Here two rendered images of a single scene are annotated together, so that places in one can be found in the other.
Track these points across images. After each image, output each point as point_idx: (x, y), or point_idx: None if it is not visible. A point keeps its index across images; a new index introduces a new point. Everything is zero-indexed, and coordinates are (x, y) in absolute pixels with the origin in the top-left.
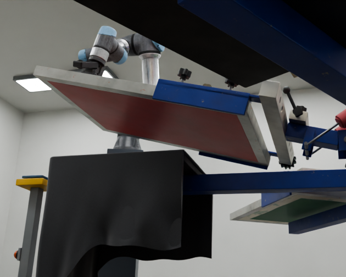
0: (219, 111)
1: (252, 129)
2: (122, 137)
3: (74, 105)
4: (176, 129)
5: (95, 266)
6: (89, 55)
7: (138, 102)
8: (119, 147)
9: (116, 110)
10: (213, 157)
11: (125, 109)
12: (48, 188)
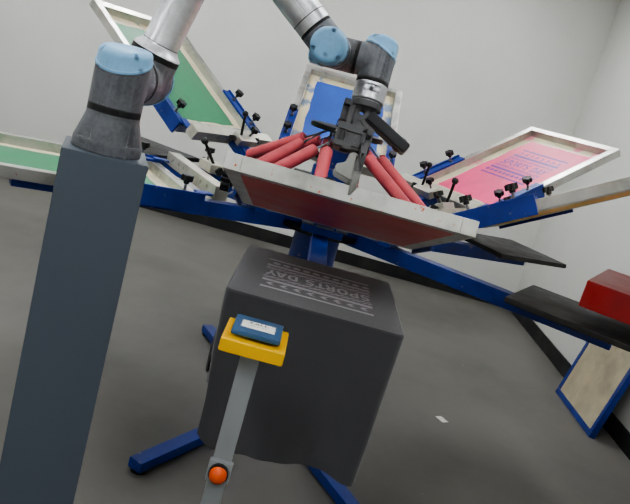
0: (415, 252)
1: (370, 238)
2: (138, 124)
3: (358, 206)
4: (325, 216)
5: (206, 413)
6: (378, 101)
7: (406, 236)
8: (138, 152)
9: (363, 218)
10: (236, 198)
11: (376, 224)
12: (390, 376)
